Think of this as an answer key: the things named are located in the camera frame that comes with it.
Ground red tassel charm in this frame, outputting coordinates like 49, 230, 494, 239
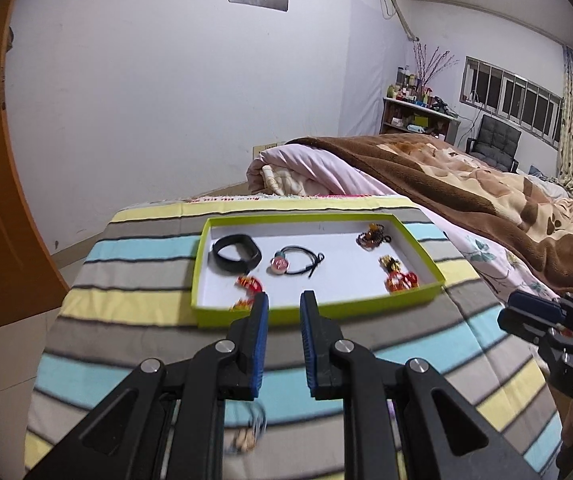
384, 265, 421, 293

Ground red knot charm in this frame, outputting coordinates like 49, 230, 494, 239
229, 274, 264, 313

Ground floral pink quilt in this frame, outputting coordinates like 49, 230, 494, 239
245, 143, 552, 321

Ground striped bed cloth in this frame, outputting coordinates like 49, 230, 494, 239
24, 195, 565, 480

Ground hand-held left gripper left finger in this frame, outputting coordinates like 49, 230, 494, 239
24, 292, 270, 480

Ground black hair tie pink charm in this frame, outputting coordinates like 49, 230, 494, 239
269, 245, 326, 281

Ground dark bead bracelet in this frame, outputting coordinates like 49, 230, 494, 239
357, 224, 393, 251

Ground group of bottles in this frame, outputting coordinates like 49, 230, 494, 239
387, 65, 447, 108

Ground brown plush blanket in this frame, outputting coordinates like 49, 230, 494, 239
286, 135, 573, 306

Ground pink flower branches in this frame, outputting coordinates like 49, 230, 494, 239
413, 42, 460, 86

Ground clear bead bracelet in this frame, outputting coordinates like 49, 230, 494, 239
226, 402, 270, 456

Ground window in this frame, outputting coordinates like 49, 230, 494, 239
461, 56, 565, 150

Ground green cardboard box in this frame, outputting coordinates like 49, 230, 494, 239
190, 212, 445, 330

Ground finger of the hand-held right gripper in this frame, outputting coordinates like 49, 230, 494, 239
498, 310, 562, 346
509, 290, 567, 323

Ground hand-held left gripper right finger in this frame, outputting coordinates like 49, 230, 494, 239
300, 290, 542, 480

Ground white shelf unit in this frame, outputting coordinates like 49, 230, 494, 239
381, 96, 461, 143

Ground black wristband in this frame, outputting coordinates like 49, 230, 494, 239
210, 234, 260, 276

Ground wall pipe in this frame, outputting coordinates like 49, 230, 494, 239
379, 0, 420, 43

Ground black chair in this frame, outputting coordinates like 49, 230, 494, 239
467, 114, 522, 173

